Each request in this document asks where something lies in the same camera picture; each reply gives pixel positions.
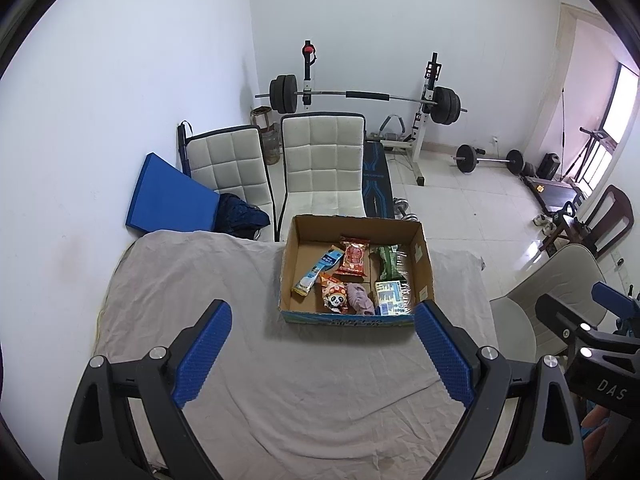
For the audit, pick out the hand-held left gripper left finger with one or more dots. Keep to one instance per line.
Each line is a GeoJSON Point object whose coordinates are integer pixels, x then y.
{"type": "Point", "coordinates": [202, 355]}

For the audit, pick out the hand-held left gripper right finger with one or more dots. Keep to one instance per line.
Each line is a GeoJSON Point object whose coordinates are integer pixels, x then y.
{"type": "Point", "coordinates": [445, 352]}

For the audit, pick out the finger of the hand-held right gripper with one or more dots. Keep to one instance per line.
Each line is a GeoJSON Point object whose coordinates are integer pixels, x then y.
{"type": "Point", "coordinates": [615, 299]}
{"type": "Point", "coordinates": [560, 317]}

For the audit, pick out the blue white tissue pack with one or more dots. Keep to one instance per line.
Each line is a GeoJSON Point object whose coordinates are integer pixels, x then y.
{"type": "Point", "coordinates": [392, 297]}

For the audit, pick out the pink cloth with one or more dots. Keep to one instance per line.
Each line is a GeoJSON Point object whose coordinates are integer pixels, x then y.
{"type": "Point", "coordinates": [360, 299]}

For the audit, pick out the green snack packet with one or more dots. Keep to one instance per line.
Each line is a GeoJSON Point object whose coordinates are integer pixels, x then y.
{"type": "Point", "coordinates": [387, 262]}

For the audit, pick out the orange panda snack packet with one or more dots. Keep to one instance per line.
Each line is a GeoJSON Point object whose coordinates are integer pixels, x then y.
{"type": "Point", "coordinates": [334, 294]}

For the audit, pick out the red snack packet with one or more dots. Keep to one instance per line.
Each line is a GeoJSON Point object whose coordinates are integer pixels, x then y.
{"type": "Point", "coordinates": [352, 256]}

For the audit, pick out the cardboard box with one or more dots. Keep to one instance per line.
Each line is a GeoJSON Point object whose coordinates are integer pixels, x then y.
{"type": "Point", "coordinates": [300, 260]}

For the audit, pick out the long blue white snack packet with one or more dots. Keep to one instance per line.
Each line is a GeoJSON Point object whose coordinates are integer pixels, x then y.
{"type": "Point", "coordinates": [315, 272]}

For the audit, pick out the person's right forearm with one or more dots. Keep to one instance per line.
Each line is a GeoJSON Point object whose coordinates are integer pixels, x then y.
{"type": "Point", "coordinates": [595, 422]}

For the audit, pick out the pale moulded shell chair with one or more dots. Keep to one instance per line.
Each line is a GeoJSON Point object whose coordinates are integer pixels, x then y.
{"type": "Point", "coordinates": [520, 305]}

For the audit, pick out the grey tablecloth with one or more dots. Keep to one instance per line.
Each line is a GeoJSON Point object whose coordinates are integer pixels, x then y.
{"type": "Point", "coordinates": [200, 270]}

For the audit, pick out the dark wooden chair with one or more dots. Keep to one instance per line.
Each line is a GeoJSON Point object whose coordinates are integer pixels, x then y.
{"type": "Point", "coordinates": [612, 210]}

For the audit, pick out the pair of pale shoes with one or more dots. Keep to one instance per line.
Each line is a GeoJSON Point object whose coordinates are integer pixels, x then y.
{"type": "Point", "coordinates": [544, 222]}

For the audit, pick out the treadmill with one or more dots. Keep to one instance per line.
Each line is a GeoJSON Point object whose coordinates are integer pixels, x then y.
{"type": "Point", "coordinates": [550, 190]}

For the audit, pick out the chrome dumbbell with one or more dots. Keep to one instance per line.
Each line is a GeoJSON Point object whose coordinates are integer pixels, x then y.
{"type": "Point", "coordinates": [411, 216]}
{"type": "Point", "coordinates": [400, 205]}

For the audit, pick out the dark blue mesh bag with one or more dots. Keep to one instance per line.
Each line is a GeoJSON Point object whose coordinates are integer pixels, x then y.
{"type": "Point", "coordinates": [242, 215]}

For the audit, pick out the black speaker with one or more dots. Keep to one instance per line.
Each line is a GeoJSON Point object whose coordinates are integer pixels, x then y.
{"type": "Point", "coordinates": [550, 166]}

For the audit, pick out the black folding stand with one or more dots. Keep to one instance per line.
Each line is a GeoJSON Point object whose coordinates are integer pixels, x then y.
{"type": "Point", "coordinates": [592, 150]}

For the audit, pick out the blue foam mat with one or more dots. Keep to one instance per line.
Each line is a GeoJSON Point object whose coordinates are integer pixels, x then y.
{"type": "Point", "coordinates": [167, 192]}

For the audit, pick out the thin black pole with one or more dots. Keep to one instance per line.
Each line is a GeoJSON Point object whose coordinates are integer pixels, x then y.
{"type": "Point", "coordinates": [562, 130]}

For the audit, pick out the short barbell with black plates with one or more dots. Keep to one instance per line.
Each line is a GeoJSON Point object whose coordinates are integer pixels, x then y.
{"type": "Point", "coordinates": [467, 157]}

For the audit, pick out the black blue weight bench pad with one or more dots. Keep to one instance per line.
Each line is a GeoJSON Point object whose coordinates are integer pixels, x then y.
{"type": "Point", "coordinates": [377, 175]}

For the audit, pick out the window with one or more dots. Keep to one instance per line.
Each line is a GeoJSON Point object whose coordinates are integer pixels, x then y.
{"type": "Point", "coordinates": [622, 105]}

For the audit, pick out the small white quilted chair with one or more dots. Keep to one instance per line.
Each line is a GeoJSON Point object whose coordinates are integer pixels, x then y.
{"type": "Point", "coordinates": [230, 160]}

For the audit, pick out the clear plastic bottle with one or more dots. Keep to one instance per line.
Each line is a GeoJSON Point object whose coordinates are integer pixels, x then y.
{"type": "Point", "coordinates": [271, 147]}

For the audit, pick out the white bench press rack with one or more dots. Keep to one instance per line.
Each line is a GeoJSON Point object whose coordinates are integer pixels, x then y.
{"type": "Point", "coordinates": [422, 130]}

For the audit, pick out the large white quilted chair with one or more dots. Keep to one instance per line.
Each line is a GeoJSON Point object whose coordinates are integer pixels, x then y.
{"type": "Point", "coordinates": [322, 160]}

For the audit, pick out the long barbell with black plates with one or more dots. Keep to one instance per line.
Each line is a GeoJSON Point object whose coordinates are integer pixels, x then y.
{"type": "Point", "coordinates": [367, 95]}

